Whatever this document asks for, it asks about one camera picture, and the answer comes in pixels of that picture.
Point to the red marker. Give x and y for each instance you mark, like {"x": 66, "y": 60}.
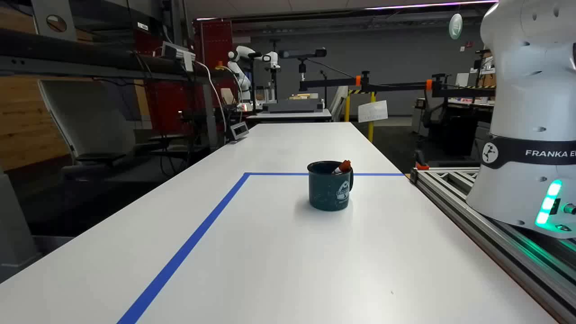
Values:
{"x": 345, "y": 165}

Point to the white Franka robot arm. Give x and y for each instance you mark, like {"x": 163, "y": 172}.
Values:
{"x": 529, "y": 91}

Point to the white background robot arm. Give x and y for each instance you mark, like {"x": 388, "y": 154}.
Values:
{"x": 242, "y": 73}
{"x": 273, "y": 60}

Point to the black boom arm orange joints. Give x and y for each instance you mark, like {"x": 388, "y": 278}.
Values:
{"x": 390, "y": 86}

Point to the dark teal mug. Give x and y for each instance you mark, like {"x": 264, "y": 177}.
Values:
{"x": 327, "y": 190}

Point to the small grey display device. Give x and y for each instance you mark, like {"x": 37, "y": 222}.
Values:
{"x": 239, "y": 131}

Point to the white paper sign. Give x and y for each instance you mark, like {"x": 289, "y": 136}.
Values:
{"x": 374, "y": 111}

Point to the red cabinet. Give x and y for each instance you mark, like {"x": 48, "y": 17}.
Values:
{"x": 214, "y": 42}

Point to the blue tape line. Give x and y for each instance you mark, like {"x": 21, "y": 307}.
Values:
{"x": 181, "y": 255}

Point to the white box on shelf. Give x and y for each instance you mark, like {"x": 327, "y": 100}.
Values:
{"x": 179, "y": 57}

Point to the grey tilted panel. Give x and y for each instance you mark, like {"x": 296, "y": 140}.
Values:
{"x": 91, "y": 120}

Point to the pale round hanging lamp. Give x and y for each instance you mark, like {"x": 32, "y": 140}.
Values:
{"x": 457, "y": 26}

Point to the black metal shelf beam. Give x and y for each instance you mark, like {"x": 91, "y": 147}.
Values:
{"x": 73, "y": 57}

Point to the yellow post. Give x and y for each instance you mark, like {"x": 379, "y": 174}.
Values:
{"x": 372, "y": 120}

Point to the black camera on stand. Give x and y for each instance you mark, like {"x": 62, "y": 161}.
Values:
{"x": 304, "y": 53}

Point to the red rail end clamp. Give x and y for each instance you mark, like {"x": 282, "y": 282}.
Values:
{"x": 422, "y": 167}

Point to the aluminium rail frame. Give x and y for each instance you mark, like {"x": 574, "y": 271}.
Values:
{"x": 480, "y": 231}

